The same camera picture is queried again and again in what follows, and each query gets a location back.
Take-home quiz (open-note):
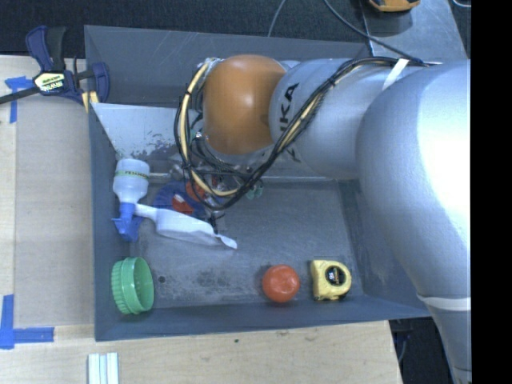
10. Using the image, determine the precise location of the blue and red toy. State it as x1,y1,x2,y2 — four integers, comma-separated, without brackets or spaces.
153,179,227,221

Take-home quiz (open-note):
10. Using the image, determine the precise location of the white plastic scoop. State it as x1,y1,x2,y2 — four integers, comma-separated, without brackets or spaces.
134,203,238,250

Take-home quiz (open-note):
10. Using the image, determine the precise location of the grey metal bin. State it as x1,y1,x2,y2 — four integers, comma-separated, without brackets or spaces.
83,24,432,343

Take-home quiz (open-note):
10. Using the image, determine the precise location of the white spray bottle blue nozzle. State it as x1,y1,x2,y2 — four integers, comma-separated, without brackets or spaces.
111,158,151,243

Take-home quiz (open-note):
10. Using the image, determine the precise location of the orange ball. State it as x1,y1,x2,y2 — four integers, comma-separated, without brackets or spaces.
261,264,302,305

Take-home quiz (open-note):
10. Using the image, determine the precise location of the green plastic cup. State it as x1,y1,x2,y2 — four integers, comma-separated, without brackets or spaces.
110,256,155,316

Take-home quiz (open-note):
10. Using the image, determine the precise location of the yellow tape measure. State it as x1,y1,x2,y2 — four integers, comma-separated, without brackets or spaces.
309,258,354,302

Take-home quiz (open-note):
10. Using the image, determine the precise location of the pale wood flat board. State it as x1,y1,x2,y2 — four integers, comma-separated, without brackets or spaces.
13,93,97,330

